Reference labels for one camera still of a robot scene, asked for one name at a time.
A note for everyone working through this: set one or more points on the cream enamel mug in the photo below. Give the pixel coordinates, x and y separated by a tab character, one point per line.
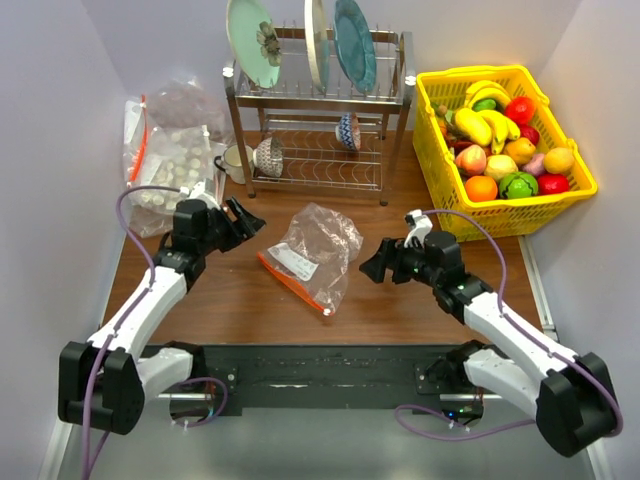
230	163

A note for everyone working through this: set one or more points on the yellow mango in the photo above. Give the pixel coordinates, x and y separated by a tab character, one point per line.
521	150

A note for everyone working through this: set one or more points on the yellow lemon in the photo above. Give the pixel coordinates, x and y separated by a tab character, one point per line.
559	160

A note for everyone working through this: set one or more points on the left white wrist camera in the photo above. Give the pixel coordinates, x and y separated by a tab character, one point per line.
204	190

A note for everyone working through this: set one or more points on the yellow plastic basket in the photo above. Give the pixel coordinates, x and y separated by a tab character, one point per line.
437	142

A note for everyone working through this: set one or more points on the orange fruit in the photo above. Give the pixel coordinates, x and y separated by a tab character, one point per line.
481	188

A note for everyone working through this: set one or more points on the yellow banana bunch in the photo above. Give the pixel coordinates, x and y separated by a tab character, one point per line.
489	128

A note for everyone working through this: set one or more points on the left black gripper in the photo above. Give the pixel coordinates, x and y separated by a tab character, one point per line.
245	226

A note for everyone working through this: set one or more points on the pink yellow peach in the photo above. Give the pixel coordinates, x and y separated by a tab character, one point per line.
471	161

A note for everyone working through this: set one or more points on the red tomato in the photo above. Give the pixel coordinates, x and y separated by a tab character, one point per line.
520	110

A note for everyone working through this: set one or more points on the aluminium frame rail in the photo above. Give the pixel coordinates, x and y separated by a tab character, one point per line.
63	456

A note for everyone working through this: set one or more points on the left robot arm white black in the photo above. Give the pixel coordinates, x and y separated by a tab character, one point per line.
105	382

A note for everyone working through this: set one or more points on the blue patterned bowl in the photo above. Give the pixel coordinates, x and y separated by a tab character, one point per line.
347	132

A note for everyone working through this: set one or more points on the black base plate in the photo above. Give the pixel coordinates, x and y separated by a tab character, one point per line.
379	377

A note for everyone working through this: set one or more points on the yellow pear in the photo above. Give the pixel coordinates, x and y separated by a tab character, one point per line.
499	166

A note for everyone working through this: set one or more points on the cream white plate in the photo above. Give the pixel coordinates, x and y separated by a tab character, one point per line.
317	43

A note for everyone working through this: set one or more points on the zip bag with white pieces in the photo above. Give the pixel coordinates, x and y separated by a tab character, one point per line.
161	161

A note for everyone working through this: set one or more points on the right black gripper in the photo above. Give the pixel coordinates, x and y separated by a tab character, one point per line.
376	266

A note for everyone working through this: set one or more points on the purple sweet potato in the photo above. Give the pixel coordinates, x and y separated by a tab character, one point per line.
535	166

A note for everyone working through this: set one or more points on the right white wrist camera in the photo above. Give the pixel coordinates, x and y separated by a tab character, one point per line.
419	226

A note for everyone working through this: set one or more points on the clear orange-zipper zip bag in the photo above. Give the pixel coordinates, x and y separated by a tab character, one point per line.
312	259

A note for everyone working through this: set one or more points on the grey patterned bowl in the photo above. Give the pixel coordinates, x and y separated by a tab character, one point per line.
269	157

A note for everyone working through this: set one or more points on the red small apple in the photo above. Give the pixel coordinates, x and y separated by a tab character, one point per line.
530	133

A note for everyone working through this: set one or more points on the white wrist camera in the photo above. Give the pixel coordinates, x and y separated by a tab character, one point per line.
204	190
419	226

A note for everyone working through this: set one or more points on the teal blue plate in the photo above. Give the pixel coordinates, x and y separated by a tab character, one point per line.
354	46

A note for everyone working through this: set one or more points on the mint green floral plate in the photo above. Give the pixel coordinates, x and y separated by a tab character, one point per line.
254	42

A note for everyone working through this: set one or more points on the metal dish rack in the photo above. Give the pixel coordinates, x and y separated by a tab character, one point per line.
315	162

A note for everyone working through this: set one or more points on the green lime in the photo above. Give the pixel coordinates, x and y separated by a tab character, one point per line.
485	104

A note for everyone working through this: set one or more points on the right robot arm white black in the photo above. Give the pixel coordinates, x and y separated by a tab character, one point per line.
568	397

